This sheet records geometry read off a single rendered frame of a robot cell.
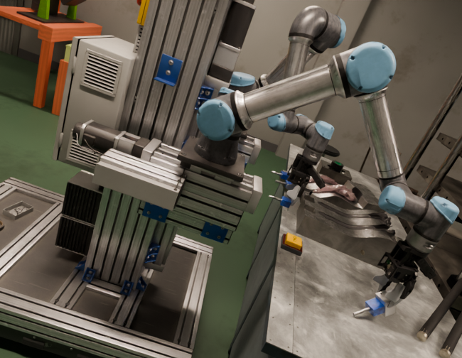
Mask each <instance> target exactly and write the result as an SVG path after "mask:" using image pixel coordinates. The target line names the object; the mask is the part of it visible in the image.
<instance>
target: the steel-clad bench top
mask: <svg viewBox="0 0 462 358"><path fill-rule="evenodd" d="M303 150H304V149H303V148H300V147H298V146H295V145H293V144H290V150H289V161H288V167H287V171H289V169H290V167H291V164H292V165H293V162H294V160H295V158H296V156H297V154H298V153H299V154H301V155H302V153H303ZM343 169H346V170H349V171H350V174H351V177H352V180H351V181H353V182H355V183H359V184H362V185H365V186H366V187H367V188H368V189H369V190H370V191H371V192H372V193H373V194H374V195H375V197H376V198H377V199H379V198H380V195H381V193H382V192H381V190H380V185H379V183H378V181H377V180H376V179H375V178H372V177H370V176H368V175H366V174H363V173H360V172H358V171H356V170H353V169H351V168H348V167H346V166H344V167H343ZM385 214H387V216H388V217H391V220H390V222H391V225H390V226H392V227H390V228H389V230H392V229H393V230H395V236H397V237H400V238H402V240H403V241H404V240H405V239H406V236H407V233H406V232H405V230H404V228H403V226H402V224H401V222H400V221H399V219H398V217H397V216H395V215H391V214H389V213H388V212H385ZM296 216H297V211H296V214H294V213H291V212H288V211H287V207H284V206H283V207H282V213H281V224H280V230H279V240H278V247H277V253H276V263H275V269H274V280H273V286H272V298H271V304H270V310H269V321H268V327H267V338H266V343H268V344H270V345H273V346H275V347H277V348H279V349H282V350H284V351H286V352H288V353H291V354H293V355H295V356H297V357H300V358H442V357H441V356H440V355H439V351H440V349H441V348H442V346H443V344H444V342H445V341H446V338H447V337H448V334H449V333H450V331H451V329H452V327H453V326H454V324H455V322H456V321H455V319H454V318H453V316H452V314H451V312H450V310H448V311H447V313H446V314H445V316H444V317H443V318H442V319H441V321H440V322H439V324H438V325H437V326H436V328H435V329H434V331H433V332H432V333H431V334H430V336H429V337H428V339H427V340H426V341H425V342H422V341H421V340H419V339H418V338H417V333H418V331H419V330H420V329H421V328H422V326H423V325H424V323H425V322H426V321H427V320H428V319H429V317H430V316H431V315H432V313H433V312H434V311H435V309H437V307H438V306H439V304H440V303H441V302H442V300H443V298H442V296H441V294H440V292H439V290H438V289H437V287H436V285H435V283H434V282H433V280H432V279H431V280H429V278H428V277H426V276H425V275H423V274H422V273H421V271H420V270H419V269H420V268H419V267H418V270H419V272H418V277H417V278H416V280H417V282H416V283H415V285H414V289H413V291H412V292H411V293H410V294H409V295H408V296H407V297H406V298H405V299H403V300H402V301H401V302H400V303H398V304H397V305H395V313H394V314H391V315H388V316H386V317H385V316H384V315H383V314H380V315H377V316H374V317H373V316H372V314H371V313H370V312H366V313H363V314H361V315H358V316H354V315H353V313H354V312H356V311H359V310H362V309H364V308H365V301H367V300H370V299H373V298H375V294H376V293H377V290H378V288H379V285H380V284H379V283H378V282H376V281H374V280H373V278H374V277H375V276H379V275H383V274H384V273H385V272H384V270H382V269H380V268H378V267H375V266H373V265H370V264H368V263H365V262H364V261H361V260H359V259H356V258H354V257H351V256H349V255H347V254H344V253H342V252H340V251H337V250H335V249H332V248H330V247H328V246H326V245H323V244H321V243H318V242H316V241H314V240H312V239H309V238H307V237H304V236H302V235H300V234H297V233H296ZM287 233H290V234H292V235H295V236H297V237H300V238H302V254H301V256H298V255H295V254H293V253H291V252H289V251H286V250H284V249H281V237H282V235H283V234H287ZM414 263H416V262H414ZM416 265H417V264H416ZM417 266H418V265H417ZM450 358H462V335H461V337H460V339H459V341H458V343H457V345H456V347H455V349H454V351H453V353H452V355H451V356H450Z"/></svg>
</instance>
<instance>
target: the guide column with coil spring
mask: <svg viewBox="0 0 462 358"><path fill-rule="evenodd" d="M461 152H462V134H461V135H460V136H459V138H458V140H457V141H456V142H455V144H454V145H453V148H452V149H451V150H450V152H449V153H448V155H447V157H446V158H445V159H444V161H443V163H442V164H441V166H440V167H439V169H438V170H437V172H436V173H435V175H434V176H433V178H432V179H431V181H430V183H429V184H428V185H427V187H426V189H425V190H424V192H423V193H422V194H421V196H420V197H421V198H423V199H425V200H428V201H430V199H431V197H432V196H433V194H434V193H435V192H436V189H437V188H438V186H439V185H440V184H441V182H442V181H443V179H444V178H445V177H446V175H447V174H448V172H449V171H450V169H451V168H452V166H453V165H454V163H455V162H456V160H457V159H458V157H459V156H460V154H461Z"/></svg>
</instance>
